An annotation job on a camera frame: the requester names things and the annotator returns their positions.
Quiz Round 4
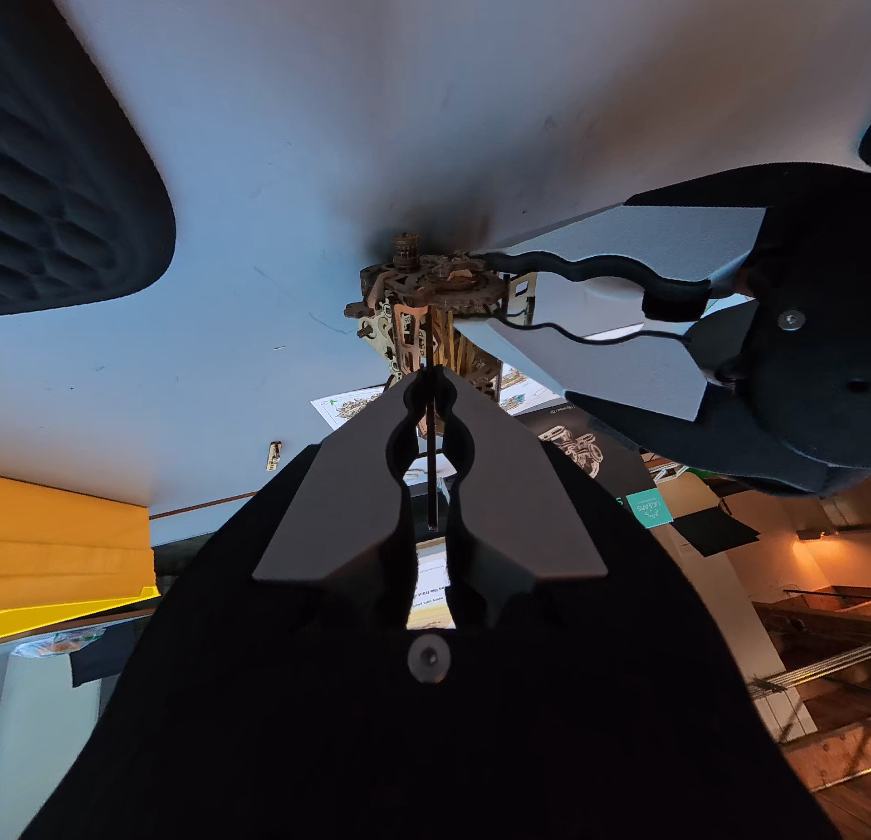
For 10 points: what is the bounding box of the white printed sheet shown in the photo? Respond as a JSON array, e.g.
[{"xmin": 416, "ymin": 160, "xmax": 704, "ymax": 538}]
[{"xmin": 406, "ymin": 539, "xmax": 456, "ymax": 630}]

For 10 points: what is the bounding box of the black padded wrist rest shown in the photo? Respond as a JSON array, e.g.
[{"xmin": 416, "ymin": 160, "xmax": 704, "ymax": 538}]
[{"xmin": 0, "ymin": 0, "xmax": 177, "ymax": 316}]

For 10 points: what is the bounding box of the yellow box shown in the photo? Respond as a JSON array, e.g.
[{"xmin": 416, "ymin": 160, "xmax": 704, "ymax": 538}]
[{"xmin": 0, "ymin": 476, "xmax": 161, "ymax": 641}]

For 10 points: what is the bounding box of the wooden mechanical model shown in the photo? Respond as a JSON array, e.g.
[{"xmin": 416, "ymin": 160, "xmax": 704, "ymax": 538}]
[{"xmin": 343, "ymin": 231, "xmax": 540, "ymax": 434}]

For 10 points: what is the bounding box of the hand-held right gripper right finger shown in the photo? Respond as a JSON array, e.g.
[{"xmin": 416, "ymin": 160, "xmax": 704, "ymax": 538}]
[{"xmin": 435, "ymin": 368, "xmax": 609, "ymax": 625}]

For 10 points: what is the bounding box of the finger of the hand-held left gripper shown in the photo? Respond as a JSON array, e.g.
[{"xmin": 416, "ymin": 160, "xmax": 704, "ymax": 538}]
[
  {"xmin": 452, "ymin": 309, "xmax": 713, "ymax": 423},
  {"xmin": 468, "ymin": 203, "xmax": 771, "ymax": 324}
]

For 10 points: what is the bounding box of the black model kit box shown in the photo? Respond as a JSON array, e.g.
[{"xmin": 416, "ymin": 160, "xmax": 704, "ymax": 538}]
[{"xmin": 514, "ymin": 405, "xmax": 675, "ymax": 530}]

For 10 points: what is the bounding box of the illustrated instruction booklet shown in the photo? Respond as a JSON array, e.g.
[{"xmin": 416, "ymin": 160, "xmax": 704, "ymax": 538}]
[{"xmin": 311, "ymin": 371, "xmax": 567, "ymax": 428}]

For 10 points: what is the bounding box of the thin dark wooden strip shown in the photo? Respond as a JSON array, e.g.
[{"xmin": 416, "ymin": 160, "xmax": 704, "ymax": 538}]
[{"xmin": 423, "ymin": 303, "xmax": 440, "ymax": 532}]

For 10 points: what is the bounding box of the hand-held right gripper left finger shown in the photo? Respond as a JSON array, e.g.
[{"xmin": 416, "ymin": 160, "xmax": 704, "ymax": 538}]
[{"xmin": 253, "ymin": 369, "xmax": 434, "ymax": 625}]

